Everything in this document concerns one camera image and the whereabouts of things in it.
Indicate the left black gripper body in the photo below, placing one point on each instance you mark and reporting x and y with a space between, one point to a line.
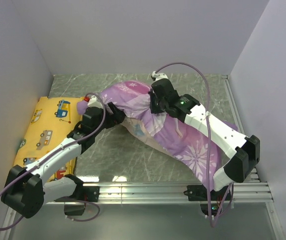
110 120

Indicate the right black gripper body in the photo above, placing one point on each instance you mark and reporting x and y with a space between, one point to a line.
156 106

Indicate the purple princess print pillowcase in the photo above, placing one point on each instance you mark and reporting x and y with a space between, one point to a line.
162 132

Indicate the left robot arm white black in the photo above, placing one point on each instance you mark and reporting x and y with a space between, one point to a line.
28 188

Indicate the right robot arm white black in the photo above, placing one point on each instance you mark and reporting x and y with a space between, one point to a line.
243 151

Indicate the yellow car print pillow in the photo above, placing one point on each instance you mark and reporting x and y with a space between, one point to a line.
52 120

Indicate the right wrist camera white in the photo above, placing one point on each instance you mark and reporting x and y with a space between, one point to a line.
155 76

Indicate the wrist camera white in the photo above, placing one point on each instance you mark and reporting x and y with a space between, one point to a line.
92 101
155 76

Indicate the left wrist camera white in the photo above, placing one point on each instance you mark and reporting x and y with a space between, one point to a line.
92 101

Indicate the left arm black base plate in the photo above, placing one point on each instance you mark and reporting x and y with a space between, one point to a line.
88 193

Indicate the aluminium mounting rail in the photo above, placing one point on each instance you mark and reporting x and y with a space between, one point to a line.
172 193

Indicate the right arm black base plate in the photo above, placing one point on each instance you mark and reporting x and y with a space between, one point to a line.
198 193

